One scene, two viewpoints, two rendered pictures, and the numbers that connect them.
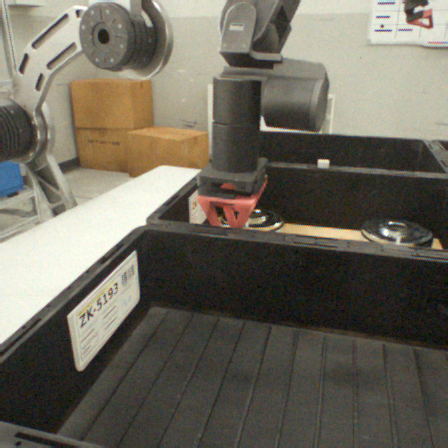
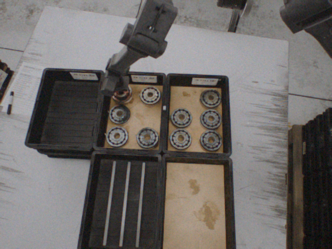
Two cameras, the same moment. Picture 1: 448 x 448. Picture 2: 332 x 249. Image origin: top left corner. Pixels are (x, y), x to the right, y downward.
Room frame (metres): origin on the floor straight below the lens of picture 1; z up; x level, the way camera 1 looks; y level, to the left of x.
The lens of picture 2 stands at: (0.62, -0.62, 1.96)
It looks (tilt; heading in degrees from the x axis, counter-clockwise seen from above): 70 degrees down; 78
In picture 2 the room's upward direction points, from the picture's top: straight up
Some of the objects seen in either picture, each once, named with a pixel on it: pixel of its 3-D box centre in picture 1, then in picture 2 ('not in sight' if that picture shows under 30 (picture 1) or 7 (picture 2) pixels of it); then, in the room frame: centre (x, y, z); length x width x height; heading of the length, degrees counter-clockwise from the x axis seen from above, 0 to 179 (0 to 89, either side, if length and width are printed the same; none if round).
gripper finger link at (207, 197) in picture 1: (230, 209); not in sight; (0.51, -0.01, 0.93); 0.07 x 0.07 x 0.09; 74
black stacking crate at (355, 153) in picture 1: (328, 179); (195, 117); (0.85, -0.21, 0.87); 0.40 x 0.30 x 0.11; 75
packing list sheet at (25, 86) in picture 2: not in sight; (28, 88); (-0.01, 0.22, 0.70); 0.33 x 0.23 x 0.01; 67
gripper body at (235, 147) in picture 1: (235, 151); (116, 79); (0.52, -0.02, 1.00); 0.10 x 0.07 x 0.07; 164
